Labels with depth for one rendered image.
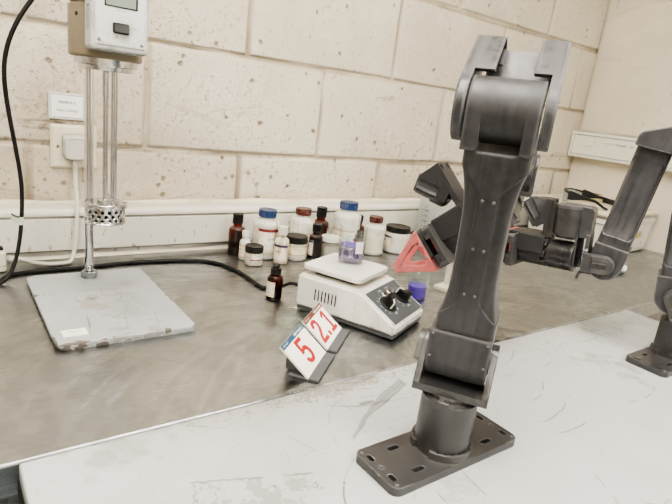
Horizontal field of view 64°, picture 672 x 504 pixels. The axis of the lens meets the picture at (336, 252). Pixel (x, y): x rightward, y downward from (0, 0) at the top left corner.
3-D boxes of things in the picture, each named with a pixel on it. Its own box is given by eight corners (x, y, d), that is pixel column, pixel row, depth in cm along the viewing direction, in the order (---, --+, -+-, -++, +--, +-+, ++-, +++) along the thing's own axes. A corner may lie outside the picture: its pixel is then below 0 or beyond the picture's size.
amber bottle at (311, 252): (320, 255, 135) (324, 223, 133) (320, 259, 132) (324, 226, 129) (306, 254, 135) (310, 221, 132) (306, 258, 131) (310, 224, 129)
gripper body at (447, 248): (416, 230, 80) (458, 205, 76) (440, 221, 88) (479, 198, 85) (438, 269, 79) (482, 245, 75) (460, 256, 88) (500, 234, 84)
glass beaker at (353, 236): (368, 264, 103) (374, 223, 100) (356, 270, 98) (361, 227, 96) (341, 257, 105) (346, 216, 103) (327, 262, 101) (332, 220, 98)
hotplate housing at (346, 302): (421, 321, 101) (428, 280, 99) (392, 343, 90) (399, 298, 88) (321, 289, 111) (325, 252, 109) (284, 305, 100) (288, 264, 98)
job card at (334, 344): (349, 332, 92) (352, 309, 91) (336, 353, 83) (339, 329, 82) (315, 324, 93) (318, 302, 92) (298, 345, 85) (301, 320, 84)
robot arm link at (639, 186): (579, 273, 99) (650, 107, 89) (587, 264, 107) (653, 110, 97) (651, 301, 94) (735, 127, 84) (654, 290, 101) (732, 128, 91)
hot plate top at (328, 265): (389, 271, 102) (390, 266, 102) (359, 285, 92) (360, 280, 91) (335, 255, 107) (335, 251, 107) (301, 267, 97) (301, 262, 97)
